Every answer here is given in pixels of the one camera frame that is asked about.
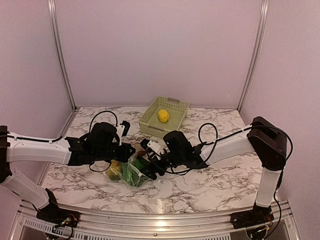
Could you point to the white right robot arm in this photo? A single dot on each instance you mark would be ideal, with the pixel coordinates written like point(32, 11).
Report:
point(263, 138)

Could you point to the aluminium front rail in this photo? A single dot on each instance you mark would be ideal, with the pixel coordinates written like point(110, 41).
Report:
point(107, 225)

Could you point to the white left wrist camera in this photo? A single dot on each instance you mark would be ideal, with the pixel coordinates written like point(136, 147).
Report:
point(123, 128)

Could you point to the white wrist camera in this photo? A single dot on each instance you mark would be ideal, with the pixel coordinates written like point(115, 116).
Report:
point(152, 148)
point(123, 128)

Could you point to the clear zip top bag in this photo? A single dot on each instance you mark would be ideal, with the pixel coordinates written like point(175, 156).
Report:
point(120, 180)

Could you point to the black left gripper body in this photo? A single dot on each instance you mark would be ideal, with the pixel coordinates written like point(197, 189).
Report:
point(104, 154)

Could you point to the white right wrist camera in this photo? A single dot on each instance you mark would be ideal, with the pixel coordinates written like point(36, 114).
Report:
point(152, 148)

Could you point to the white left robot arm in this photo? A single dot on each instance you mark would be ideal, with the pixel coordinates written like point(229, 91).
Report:
point(19, 148)

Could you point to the pale green perforated basket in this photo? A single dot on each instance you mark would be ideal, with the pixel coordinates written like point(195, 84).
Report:
point(177, 110)

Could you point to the green fake leafy vegetable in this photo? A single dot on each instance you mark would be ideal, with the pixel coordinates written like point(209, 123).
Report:
point(131, 172)

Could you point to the yellow fake lemon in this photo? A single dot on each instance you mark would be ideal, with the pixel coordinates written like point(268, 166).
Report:
point(163, 115)

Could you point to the left aluminium frame post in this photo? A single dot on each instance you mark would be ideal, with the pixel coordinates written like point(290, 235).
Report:
point(59, 52)

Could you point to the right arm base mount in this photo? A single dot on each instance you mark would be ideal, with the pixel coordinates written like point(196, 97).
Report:
point(255, 216)

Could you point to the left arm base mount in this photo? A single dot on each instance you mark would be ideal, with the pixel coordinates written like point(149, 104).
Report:
point(54, 214)

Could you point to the right aluminium frame post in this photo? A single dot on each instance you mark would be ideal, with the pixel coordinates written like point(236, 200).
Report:
point(261, 28)

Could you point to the aluminium frame post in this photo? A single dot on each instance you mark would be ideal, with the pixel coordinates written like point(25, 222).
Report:
point(261, 28)
point(59, 52)

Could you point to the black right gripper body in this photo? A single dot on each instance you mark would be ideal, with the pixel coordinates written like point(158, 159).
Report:
point(176, 159)

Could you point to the brown fake potato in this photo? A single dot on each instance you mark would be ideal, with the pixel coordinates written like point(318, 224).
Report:
point(139, 151)

